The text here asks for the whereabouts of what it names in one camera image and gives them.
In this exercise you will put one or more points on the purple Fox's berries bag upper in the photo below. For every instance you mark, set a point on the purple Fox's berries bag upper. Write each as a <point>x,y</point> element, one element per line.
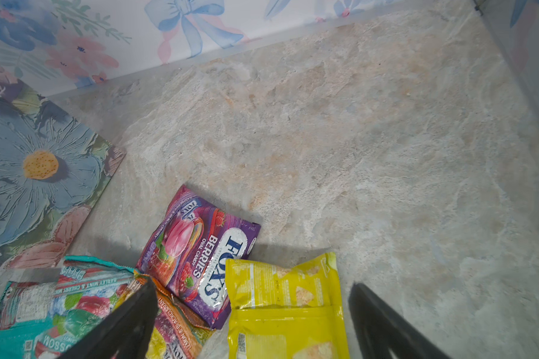
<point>188,251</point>

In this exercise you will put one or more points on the floral paper gift bag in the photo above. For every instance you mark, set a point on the floral paper gift bag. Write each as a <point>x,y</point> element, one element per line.
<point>53,170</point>

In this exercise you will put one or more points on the orange Fox's candy bag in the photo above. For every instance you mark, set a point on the orange Fox's candy bag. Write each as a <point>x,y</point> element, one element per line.
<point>178,331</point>

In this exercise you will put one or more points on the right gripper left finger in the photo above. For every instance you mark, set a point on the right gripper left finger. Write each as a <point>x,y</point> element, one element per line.
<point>125,333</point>

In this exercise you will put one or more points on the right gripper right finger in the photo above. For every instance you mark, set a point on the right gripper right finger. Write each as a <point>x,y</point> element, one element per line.
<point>382,332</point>

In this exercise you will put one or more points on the teal Fox's mint candy bag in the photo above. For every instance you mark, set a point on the teal Fox's mint candy bag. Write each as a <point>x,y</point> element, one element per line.
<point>45,320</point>

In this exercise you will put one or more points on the yellow snack packet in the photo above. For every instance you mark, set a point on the yellow snack packet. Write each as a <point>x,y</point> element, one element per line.
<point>286,313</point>

